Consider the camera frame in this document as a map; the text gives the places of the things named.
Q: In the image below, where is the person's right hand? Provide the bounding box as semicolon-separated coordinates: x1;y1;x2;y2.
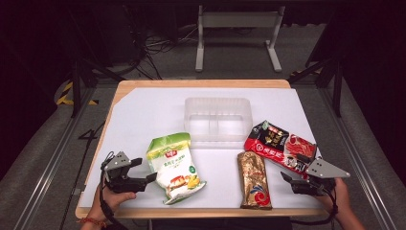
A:
314;177;352;216

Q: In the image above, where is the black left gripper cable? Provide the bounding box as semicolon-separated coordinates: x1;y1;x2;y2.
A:
99;150;128;230

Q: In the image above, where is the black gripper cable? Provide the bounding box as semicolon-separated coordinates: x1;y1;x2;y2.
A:
289;186;339;226
99;150;128;230

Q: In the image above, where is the aluminium floor rail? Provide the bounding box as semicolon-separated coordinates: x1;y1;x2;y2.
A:
319;86;398;230
12;86;97;230

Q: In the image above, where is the clear plastic container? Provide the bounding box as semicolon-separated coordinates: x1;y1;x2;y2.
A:
183;97;254;144

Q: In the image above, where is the yellow black hazard tape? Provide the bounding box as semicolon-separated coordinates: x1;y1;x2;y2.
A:
56;80;100;106

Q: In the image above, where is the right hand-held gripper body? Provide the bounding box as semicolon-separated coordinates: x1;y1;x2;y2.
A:
291;157;351;197

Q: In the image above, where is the red woven bracelet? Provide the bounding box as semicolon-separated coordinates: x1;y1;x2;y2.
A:
77;217;108;229

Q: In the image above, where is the white table sheet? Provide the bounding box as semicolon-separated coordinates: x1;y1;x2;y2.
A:
79;87;339;210

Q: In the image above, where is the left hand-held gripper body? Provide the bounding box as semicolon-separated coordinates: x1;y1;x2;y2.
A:
101;150;148;194

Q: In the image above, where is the green white snack bag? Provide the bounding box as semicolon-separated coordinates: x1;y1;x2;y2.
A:
146;131;208;206

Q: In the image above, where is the gold foil packet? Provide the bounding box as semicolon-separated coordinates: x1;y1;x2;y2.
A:
237;150;273;211

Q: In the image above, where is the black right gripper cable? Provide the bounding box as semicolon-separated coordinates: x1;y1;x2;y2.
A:
289;186;339;226

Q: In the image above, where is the bundle of black floor cables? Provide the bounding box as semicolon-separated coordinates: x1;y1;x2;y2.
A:
121;23;199;81

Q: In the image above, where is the red black seasoning packet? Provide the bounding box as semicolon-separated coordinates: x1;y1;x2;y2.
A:
243;120;318;176

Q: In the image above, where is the white metal stand frame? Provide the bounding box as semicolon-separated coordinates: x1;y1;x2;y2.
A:
194;4;286;73

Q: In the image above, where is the black metal stand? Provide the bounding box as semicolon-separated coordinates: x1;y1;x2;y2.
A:
68;57;126;119
286;57;345;118

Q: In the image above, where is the person's left hand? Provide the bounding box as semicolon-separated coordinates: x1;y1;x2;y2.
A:
87;186;138;222

